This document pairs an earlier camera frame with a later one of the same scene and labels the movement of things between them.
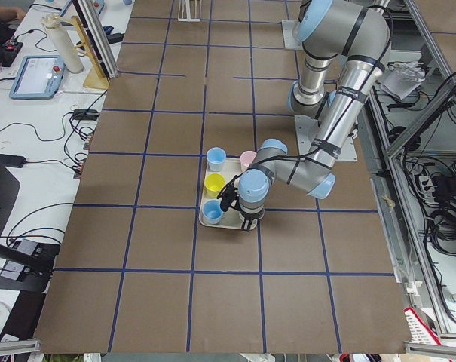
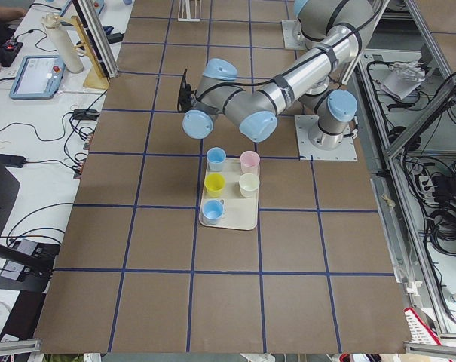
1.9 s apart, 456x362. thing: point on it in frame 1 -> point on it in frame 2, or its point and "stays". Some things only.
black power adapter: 115,38 stays
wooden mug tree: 96,75 stays
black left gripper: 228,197 -> 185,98
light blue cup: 215,157 stays
